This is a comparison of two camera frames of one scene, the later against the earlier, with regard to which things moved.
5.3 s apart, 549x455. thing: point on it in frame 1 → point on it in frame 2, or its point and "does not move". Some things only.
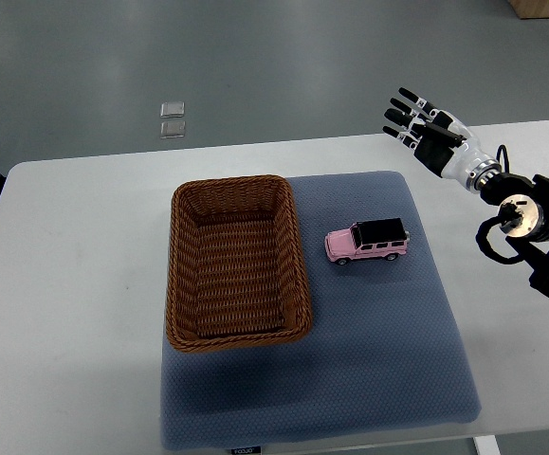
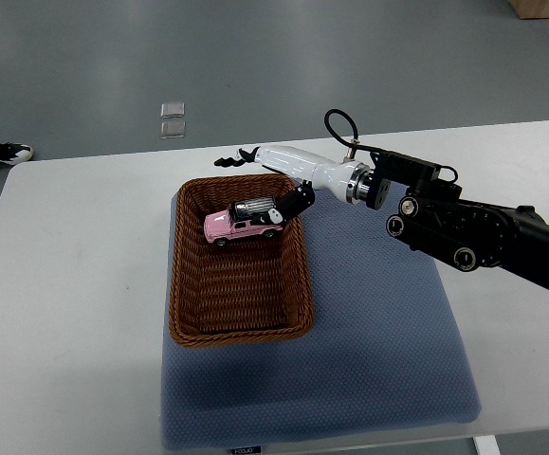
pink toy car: [383, 238] → [243, 217]
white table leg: [486, 445] does not move
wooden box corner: [544, 9] does not move
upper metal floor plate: [173, 109] does not move
